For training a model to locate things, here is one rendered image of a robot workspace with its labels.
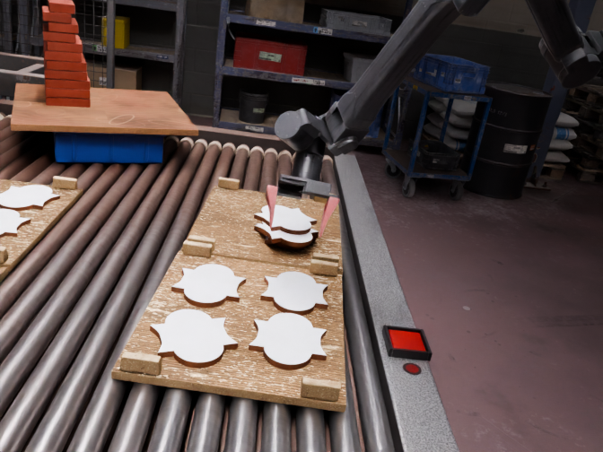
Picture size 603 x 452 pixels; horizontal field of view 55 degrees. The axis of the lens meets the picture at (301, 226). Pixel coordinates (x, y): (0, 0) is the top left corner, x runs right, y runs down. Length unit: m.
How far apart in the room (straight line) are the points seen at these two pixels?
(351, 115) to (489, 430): 1.67
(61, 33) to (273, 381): 1.29
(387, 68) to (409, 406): 0.55
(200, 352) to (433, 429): 0.37
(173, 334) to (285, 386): 0.20
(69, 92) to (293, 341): 1.19
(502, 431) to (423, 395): 1.53
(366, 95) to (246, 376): 0.52
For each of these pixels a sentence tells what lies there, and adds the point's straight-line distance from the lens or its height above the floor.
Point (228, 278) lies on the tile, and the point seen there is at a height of 0.95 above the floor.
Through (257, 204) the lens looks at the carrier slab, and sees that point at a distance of 1.53.
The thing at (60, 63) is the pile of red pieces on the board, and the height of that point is 1.17.
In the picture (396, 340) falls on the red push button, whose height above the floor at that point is 0.93.
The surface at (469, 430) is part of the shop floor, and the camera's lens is 2.44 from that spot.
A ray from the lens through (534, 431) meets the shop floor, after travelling 2.58.
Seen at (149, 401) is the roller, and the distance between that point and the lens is 0.90.
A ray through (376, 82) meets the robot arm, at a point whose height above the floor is 1.35.
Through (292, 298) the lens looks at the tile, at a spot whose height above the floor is 0.95.
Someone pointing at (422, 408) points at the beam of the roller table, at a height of 0.91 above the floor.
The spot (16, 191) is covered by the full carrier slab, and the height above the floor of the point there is 0.95.
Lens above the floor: 1.50
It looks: 23 degrees down
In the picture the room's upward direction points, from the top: 9 degrees clockwise
